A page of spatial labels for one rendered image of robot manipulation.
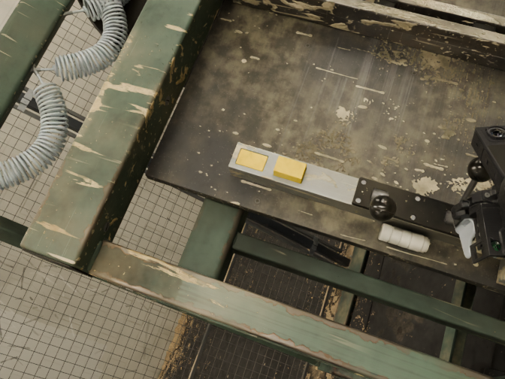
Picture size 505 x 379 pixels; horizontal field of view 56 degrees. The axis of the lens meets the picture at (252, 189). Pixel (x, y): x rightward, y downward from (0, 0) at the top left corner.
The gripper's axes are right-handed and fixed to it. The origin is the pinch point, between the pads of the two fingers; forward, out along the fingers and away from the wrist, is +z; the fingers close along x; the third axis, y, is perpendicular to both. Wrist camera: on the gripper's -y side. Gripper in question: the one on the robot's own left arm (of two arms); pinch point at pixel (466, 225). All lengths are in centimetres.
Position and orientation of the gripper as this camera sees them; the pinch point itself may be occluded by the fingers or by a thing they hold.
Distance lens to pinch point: 76.1
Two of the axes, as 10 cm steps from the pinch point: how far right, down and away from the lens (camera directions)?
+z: 0.5, 3.4, 9.4
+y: 0.1, 9.4, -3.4
